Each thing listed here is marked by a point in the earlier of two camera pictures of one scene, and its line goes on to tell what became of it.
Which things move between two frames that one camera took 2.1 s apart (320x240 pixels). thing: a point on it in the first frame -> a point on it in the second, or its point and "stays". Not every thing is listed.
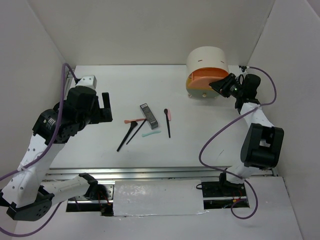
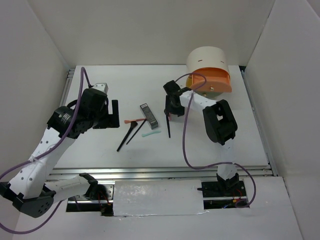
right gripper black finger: (223, 90) -> (179, 110)
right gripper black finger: (220, 85) -> (166, 110)
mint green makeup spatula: (145, 134) stays
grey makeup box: (149, 116) stays
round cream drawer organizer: (205, 65) stays
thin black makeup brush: (136, 132) stays
